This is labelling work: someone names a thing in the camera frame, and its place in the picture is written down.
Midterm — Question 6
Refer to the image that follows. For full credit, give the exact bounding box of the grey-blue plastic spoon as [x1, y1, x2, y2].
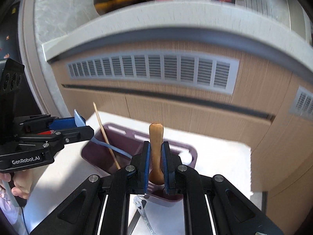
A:
[74, 109, 132, 159]

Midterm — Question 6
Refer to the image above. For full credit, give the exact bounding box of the wooden chopstick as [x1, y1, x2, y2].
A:
[93, 102, 121, 170]

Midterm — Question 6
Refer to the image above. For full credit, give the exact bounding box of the person's left hand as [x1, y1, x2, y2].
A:
[1, 169, 33, 200]

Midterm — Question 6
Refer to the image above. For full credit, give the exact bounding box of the maroon plastic utensil caddy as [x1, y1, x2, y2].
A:
[81, 122, 199, 202]

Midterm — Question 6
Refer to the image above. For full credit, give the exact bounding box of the small grey vent grille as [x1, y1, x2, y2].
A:
[289, 86, 313, 120]

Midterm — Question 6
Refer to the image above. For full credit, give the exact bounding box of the long grey vent grille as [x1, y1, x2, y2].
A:
[66, 50, 239, 95]

